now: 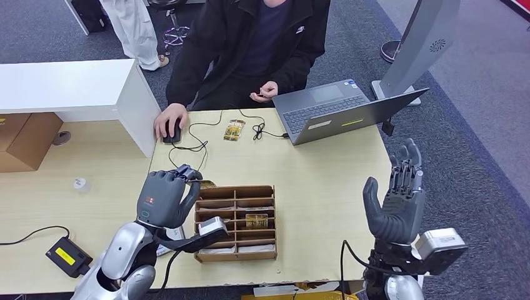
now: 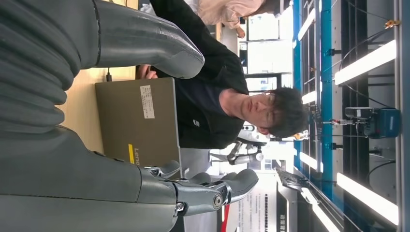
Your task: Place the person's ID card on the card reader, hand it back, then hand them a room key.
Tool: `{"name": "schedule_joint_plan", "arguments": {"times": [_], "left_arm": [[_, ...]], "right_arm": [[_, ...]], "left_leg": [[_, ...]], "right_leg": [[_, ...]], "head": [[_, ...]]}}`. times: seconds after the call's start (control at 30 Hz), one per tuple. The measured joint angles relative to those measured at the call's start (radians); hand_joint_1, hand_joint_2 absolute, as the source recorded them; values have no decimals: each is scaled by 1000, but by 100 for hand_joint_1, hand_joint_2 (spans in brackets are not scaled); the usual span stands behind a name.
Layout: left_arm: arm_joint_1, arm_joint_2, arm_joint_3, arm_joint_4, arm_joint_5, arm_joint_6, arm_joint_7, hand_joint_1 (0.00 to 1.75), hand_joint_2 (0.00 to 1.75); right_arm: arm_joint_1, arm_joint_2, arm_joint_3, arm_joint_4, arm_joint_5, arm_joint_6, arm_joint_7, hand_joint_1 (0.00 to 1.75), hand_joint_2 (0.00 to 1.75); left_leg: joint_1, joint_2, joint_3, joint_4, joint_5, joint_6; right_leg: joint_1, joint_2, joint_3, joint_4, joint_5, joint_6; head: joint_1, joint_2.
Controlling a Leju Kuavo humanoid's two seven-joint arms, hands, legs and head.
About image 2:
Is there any red bar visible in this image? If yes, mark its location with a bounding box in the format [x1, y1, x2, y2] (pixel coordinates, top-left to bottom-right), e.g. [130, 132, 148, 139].
[221, 204, 231, 232]

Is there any long ceiling light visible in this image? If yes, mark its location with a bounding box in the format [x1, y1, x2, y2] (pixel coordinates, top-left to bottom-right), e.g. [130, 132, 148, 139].
[299, 152, 324, 174]
[301, 81, 322, 105]
[301, 187, 340, 232]
[335, 40, 397, 86]

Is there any white text banner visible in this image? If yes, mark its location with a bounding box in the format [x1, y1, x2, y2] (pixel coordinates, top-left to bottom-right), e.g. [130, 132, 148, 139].
[237, 174, 278, 232]

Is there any black display stand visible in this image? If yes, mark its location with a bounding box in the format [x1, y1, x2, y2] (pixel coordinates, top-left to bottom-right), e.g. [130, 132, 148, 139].
[276, 170, 300, 232]

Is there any blue hoist motor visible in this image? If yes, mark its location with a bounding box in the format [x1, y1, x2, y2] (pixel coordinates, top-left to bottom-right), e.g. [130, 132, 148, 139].
[345, 107, 401, 139]

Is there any white humanoid robot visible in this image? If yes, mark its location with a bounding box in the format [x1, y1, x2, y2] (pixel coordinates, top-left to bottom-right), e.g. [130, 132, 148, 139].
[238, 124, 310, 144]

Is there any standing person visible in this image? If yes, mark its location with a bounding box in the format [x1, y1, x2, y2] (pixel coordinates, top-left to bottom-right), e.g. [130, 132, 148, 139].
[184, 0, 282, 39]

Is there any seated person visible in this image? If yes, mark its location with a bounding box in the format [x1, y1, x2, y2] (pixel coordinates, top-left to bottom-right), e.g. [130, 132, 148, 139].
[136, 0, 308, 149]

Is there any grey laptop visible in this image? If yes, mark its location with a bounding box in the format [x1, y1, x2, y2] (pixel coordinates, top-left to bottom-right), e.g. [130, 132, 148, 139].
[94, 77, 183, 180]

